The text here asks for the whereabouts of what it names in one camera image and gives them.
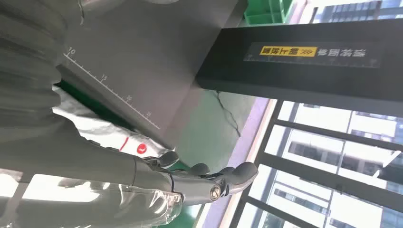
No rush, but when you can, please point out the black inbound machine column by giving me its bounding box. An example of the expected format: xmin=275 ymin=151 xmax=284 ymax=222
xmin=195 ymin=19 xmax=403 ymax=118

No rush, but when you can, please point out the green plastic delivery box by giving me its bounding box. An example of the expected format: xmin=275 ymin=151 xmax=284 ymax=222
xmin=244 ymin=0 xmax=295 ymax=26

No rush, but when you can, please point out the clear plastic film right wrist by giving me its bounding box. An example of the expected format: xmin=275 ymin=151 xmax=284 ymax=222
xmin=0 ymin=170 xmax=184 ymax=228

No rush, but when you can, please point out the dark window frame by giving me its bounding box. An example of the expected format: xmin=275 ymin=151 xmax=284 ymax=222
xmin=230 ymin=99 xmax=403 ymax=228

